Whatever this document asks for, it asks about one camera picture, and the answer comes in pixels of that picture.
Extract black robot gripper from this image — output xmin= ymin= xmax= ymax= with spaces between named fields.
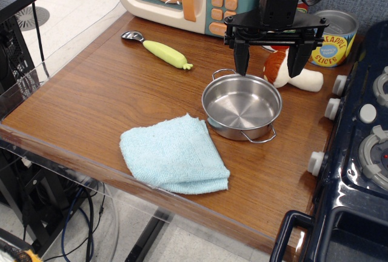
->
xmin=224 ymin=0 xmax=329 ymax=78

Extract light blue rag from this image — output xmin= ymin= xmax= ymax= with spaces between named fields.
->
xmin=119 ymin=115 xmax=230 ymax=195

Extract plush mushroom toy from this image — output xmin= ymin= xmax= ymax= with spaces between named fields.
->
xmin=263 ymin=49 xmax=324 ymax=92

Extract tomato sauce can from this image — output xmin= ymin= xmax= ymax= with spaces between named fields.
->
xmin=297 ymin=0 xmax=310 ymax=13

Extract small stainless steel pot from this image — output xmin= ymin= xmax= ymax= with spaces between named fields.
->
xmin=201 ymin=69 xmax=283 ymax=144

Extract pineapple slices can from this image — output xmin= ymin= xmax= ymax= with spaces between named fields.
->
xmin=309 ymin=10 xmax=359 ymax=67

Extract white stove knob upper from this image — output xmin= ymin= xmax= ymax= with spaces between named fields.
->
xmin=332 ymin=75 xmax=347 ymax=96

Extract white stove knob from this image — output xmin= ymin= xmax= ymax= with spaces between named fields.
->
xmin=324 ymin=98 xmax=341 ymax=121
xmin=307 ymin=152 xmax=325 ymax=176
xmin=332 ymin=75 xmax=347 ymax=96

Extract white stove knob middle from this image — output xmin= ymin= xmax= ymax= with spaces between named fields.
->
xmin=324 ymin=98 xmax=341 ymax=121

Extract white stove knob lower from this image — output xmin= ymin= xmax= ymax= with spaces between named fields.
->
xmin=307 ymin=152 xmax=325 ymax=176

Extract dark blue toy stove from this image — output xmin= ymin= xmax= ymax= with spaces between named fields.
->
xmin=270 ymin=21 xmax=387 ymax=261

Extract clear acrylic table guard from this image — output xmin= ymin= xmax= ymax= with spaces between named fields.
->
xmin=1 ymin=7 xmax=161 ymax=221

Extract black table leg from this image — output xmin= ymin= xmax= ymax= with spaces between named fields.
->
xmin=124 ymin=217 xmax=166 ymax=262

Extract green handled metal spoon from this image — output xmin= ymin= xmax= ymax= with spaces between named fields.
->
xmin=121 ymin=31 xmax=193 ymax=70

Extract black cable under table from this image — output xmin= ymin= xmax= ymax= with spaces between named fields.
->
xmin=44 ymin=183 xmax=107 ymax=262

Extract blue cable under table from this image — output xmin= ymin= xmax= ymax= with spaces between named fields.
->
xmin=60 ymin=183 xmax=95 ymax=262

